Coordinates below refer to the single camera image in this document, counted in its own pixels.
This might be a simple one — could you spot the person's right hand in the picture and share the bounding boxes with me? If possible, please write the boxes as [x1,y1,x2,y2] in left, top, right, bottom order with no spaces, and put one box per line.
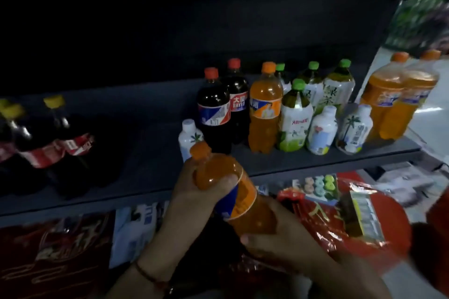
[240,197,334,278]

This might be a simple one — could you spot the person's left hand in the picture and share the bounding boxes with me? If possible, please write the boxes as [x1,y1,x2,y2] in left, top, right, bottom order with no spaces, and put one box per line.
[137,157,240,282]

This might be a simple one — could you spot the white palm print bottle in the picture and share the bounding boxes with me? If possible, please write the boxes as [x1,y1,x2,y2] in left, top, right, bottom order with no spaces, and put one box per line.
[178,119,205,163]
[335,103,374,155]

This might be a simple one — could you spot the beaded wrist bracelet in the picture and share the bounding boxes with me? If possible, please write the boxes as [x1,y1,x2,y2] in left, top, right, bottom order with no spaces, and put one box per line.
[133,261,174,296]

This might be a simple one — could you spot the person's left forearm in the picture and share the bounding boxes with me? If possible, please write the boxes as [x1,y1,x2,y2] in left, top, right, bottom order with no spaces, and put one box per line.
[105,262,173,299]

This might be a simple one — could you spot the yellow trimmed card pack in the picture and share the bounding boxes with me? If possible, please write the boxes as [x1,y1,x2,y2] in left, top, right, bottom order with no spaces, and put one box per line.
[342,190,386,243]

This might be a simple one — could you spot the white bottle yellow base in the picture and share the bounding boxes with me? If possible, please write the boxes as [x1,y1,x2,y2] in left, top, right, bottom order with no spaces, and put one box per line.
[306,105,339,156]

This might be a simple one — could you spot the large red-capped cola bottle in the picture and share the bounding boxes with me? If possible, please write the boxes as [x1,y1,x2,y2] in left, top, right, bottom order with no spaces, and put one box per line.
[196,66,232,155]
[221,58,250,145]

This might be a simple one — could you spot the colourful ring candy pack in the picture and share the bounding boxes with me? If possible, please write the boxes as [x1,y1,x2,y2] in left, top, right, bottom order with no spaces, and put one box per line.
[293,174,341,205]

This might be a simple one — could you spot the shrink-wrapped bottle packs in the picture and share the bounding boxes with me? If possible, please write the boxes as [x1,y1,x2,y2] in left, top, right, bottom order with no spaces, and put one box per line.
[382,0,449,59]

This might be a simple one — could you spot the red plastic snack bag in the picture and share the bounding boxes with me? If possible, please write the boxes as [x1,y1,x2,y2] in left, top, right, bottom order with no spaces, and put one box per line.
[277,172,413,275]

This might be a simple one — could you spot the dark grey metal shelf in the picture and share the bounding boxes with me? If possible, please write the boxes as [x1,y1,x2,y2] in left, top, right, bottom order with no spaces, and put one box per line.
[0,0,425,229]

